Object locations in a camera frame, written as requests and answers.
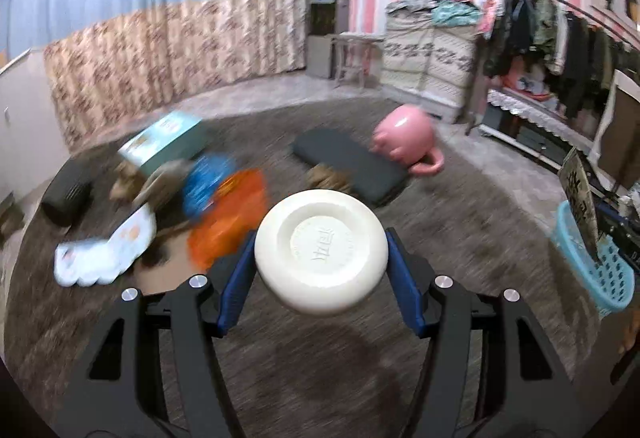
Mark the white plastic bowl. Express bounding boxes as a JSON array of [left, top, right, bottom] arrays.
[[254, 188, 390, 316]]

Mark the dark grey flat cushion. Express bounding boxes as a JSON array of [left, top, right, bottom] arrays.
[[291, 128, 410, 208]]

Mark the pile of folded clothes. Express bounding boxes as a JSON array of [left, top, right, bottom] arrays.
[[387, 0, 483, 26]]

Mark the stack of patterned quilts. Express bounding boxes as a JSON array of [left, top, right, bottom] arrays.
[[380, 13, 478, 119]]

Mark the white lace cloth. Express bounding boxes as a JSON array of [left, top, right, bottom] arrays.
[[487, 88, 601, 139]]

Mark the white printed wrapper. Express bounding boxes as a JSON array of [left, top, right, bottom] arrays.
[[54, 207, 157, 288]]

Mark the printed board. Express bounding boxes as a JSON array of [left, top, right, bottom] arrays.
[[557, 145, 601, 264]]

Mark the small crumpled brown paper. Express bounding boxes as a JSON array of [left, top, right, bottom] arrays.
[[306, 163, 353, 191]]

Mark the blue snack packet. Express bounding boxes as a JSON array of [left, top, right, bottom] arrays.
[[182, 154, 236, 221]]

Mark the black trash bin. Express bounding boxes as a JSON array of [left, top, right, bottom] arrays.
[[41, 158, 96, 226]]

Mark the white cabinet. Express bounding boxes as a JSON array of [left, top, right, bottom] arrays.
[[0, 47, 68, 199]]

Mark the grey brown rug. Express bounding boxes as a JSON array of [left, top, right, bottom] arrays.
[[0, 96, 601, 438]]

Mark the flat brown cardboard sheet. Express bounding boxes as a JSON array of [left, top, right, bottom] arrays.
[[135, 223, 211, 296]]

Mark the crumpled brown cardboard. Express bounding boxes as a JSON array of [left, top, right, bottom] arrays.
[[110, 161, 191, 214]]

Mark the row of hanging clothes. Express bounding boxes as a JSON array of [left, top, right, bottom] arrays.
[[480, 0, 640, 119]]

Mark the light blue plastic basket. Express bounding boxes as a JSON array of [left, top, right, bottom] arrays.
[[550, 201, 636, 319]]

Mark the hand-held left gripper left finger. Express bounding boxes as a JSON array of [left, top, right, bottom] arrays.
[[52, 235, 261, 438]]

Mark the grey water dispenser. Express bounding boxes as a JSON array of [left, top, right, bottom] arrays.
[[306, 0, 351, 79]]

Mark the orange snack packet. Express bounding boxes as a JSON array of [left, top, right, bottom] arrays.
[[187, 168, 268, 269]]

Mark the beige wooden frame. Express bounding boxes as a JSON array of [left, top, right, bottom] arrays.
[[595, 68, 640, 189]]

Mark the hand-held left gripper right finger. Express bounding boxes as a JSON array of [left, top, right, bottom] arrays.
[[384, 228, 590, 438]]

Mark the blue and floral curtain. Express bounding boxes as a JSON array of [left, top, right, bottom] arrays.
[[0, 0, 323, 151]]

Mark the pink piggy bank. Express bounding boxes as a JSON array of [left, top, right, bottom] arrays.
[[371, 106, 446, 177]]

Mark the teal cardboard box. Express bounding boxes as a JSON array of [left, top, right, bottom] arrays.
[[119, 111, 208, 174]]

